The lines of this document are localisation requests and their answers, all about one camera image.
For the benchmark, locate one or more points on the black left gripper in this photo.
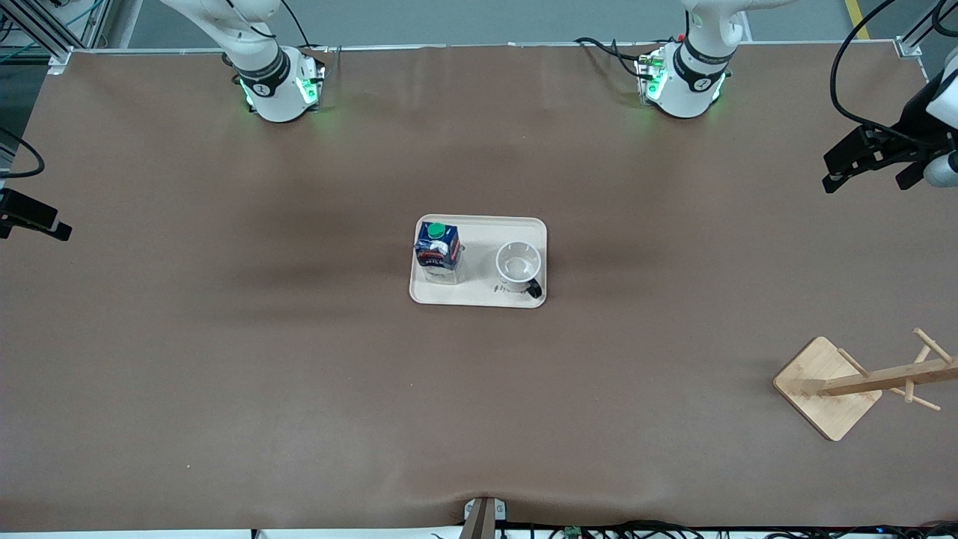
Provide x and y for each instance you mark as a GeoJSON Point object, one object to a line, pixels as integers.
{"type": "Point", "coordinates": [911, 122]}

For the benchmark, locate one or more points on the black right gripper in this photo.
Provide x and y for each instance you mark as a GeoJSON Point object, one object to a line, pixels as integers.
{"type": "Point", "coordinates": [22, 210]}

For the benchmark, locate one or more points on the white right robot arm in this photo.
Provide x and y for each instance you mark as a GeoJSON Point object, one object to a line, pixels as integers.
{"type": "Point", "coordinates": [273, 88]}

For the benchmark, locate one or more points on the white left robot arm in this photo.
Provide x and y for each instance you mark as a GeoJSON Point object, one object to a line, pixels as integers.
{"type": "Point", "coordinates": [687, 91]}

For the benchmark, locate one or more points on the wooden cup rack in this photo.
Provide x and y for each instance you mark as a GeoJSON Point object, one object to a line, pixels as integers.
{"type": "Point", "coordinates": [827, 389]}

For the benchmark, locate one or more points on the blue milk carton green cap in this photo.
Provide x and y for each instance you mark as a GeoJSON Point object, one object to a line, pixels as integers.
{"type": "Point", "coordinates": [438, 251]}

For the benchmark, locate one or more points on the brown table cover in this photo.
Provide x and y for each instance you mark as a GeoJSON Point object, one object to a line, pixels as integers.
{"type": "Point", "coordinates": [299, 374]}

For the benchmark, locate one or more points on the cream rectangular tray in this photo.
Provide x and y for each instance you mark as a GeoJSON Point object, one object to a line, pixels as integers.
{"type": "Point", "coordinates": [479, 293]}

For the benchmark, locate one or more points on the aluminium frame corner strut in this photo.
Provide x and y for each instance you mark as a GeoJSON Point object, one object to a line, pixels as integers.
{"type": "Point", "coordinates": [922, 30]}

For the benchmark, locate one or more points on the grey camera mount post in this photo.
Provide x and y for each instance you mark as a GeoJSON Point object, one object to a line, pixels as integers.
{"type": "Point", "coordinates": [483, 519]}

